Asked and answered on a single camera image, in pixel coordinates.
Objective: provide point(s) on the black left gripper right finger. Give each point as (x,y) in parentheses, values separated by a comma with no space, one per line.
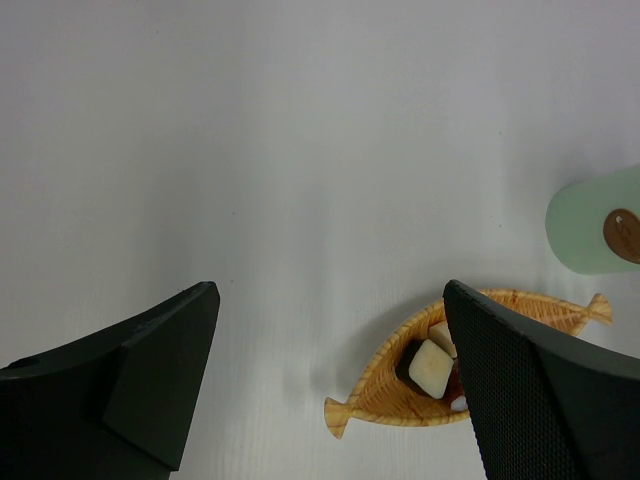
(543,404)

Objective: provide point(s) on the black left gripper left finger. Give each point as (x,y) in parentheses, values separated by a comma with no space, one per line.
(116,404)

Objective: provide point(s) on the white round food piece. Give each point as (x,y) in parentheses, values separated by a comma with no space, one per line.
(440,335)

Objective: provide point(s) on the white and black rice cake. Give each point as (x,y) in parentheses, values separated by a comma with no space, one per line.
(425,366)

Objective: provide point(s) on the green cylindrical lunch container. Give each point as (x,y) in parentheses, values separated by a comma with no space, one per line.
(593,226)

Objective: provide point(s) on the boat-shaped woven bamboo basket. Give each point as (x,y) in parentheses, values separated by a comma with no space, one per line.
(384,394)

